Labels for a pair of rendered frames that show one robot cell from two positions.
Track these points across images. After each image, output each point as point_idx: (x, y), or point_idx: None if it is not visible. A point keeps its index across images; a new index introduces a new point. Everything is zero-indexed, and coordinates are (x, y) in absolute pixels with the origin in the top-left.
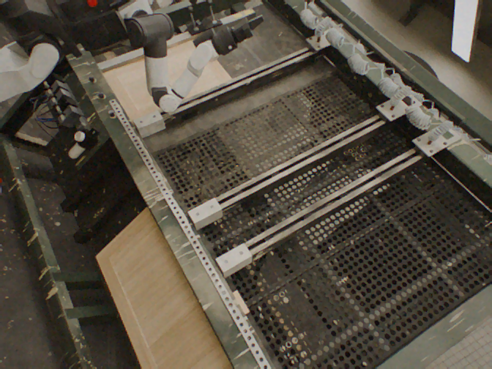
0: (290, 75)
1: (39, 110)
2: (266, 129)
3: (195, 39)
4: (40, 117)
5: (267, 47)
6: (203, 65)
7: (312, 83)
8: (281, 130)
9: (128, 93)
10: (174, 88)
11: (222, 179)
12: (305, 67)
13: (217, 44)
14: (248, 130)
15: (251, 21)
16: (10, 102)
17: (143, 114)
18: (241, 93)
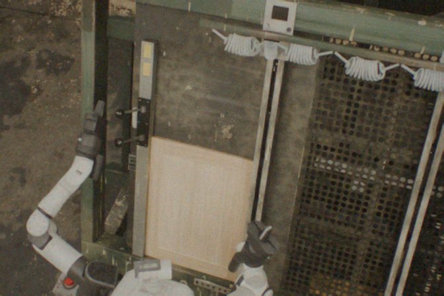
0: (287, 92)
1: (69, 201)
2: (338, 185)
3: (230, 269)
4: (80, 207)
5: (219, 73)
6: (263, 277)
7: (320, 79)
8: (354, 174)
9: (189, 256)
10: (255, 288)
11: (359, 268)
12: (289, 63)
13: (257, 267)
14: (325, 201)
15: (263, 239)
16: (58, 234)
17: (226, 265)
18: (271, 167)
